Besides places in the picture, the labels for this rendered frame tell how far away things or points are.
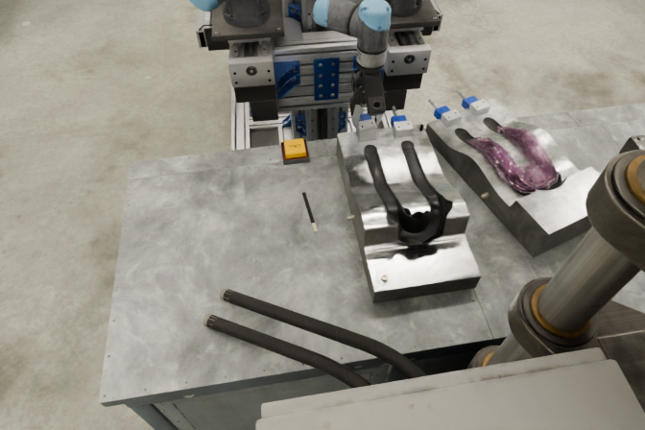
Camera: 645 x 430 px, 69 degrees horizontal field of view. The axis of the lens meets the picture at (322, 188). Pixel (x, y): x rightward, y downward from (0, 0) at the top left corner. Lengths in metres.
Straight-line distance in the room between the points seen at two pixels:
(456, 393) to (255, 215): 0.98
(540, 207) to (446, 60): 2.10
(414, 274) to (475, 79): 2.16
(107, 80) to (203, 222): 2.10
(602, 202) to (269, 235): 0.94
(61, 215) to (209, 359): 1.62
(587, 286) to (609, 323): 0.14
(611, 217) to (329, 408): 0.29
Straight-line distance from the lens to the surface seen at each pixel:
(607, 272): 0.57
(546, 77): 3.36
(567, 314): 0.65
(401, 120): 1.43
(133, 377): 1.19
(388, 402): 0.41
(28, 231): 2.65
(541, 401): 0.44
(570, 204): 1.35
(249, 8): 1.55
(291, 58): 1.64
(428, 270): 1.18
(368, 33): 1.17
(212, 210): 1.36
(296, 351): 1.06
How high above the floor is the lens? 1.86
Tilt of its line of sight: 51 degrees down
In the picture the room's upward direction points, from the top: straight up
